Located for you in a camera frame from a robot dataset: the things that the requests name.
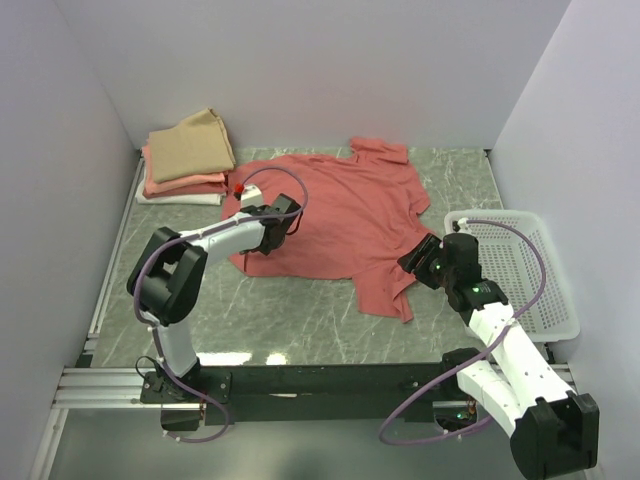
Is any red t-shirt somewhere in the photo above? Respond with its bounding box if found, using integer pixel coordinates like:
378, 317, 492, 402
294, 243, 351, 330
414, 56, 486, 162
228, 137, 430, 322

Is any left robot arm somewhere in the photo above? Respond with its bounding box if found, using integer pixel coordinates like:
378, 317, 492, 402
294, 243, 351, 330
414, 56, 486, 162
127, 194, 306, 402

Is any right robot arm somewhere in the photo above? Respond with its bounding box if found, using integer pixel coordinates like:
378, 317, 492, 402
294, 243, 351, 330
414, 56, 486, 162
391, 232, 600, 479

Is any folded white t-shirt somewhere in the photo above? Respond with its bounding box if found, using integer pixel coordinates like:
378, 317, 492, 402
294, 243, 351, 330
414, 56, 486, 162
135, 189, 225, 206

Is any folded pink t-shirt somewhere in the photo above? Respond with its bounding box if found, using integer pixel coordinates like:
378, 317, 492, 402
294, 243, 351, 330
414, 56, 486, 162
142, 145, 227, 199

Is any white plastic basket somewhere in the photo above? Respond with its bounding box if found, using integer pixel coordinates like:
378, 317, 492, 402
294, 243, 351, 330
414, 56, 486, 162
444, 209, 580, 343

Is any folded tan t-shirt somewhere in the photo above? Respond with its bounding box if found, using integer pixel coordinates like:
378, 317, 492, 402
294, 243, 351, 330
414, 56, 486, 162
147, 109, 235, 183

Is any black base beam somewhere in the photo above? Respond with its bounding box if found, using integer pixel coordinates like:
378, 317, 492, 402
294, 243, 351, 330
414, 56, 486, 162
140, 362, 449, 431

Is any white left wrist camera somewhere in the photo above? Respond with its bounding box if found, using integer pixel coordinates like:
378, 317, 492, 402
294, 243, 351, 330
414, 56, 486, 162
233, 184, 264, 209

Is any aluminium frame rail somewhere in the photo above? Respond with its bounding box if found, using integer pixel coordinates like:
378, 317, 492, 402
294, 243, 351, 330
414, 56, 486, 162
49, 362, 584, 409

